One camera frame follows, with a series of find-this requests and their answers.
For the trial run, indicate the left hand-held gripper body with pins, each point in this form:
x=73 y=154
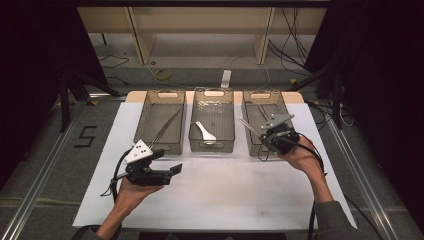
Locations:
x=146 y=176

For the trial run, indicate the metal floor rail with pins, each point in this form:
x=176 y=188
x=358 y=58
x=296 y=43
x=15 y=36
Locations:
x=360 y=180
x=36 y=186

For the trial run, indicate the person's right hand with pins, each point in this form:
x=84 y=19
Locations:
x=305 y=158

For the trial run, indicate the white table cover sheet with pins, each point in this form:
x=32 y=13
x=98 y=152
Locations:
x=216 y=196

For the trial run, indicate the white power strip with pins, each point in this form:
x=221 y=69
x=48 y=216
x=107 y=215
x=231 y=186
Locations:
x=226 y=78

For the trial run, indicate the grey plastic bin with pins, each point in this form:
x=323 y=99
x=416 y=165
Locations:
x=253 y=110
x=161 y=123
x=216 y=113

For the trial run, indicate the person's left hand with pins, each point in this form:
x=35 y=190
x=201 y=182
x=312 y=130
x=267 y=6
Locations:
x=131 y=196

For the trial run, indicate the black metal stand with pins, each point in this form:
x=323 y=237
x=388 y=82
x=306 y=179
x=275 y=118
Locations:
x=65 y=100
x=336 y=100

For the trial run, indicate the beige wooden desk frame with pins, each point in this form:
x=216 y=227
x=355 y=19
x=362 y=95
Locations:
x=203 y=20

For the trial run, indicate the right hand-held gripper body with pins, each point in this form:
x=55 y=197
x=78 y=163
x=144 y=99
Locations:
x=283 y=141

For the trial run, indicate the yellow tape roll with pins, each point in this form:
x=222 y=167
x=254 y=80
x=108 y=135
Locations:
x=159 y=75

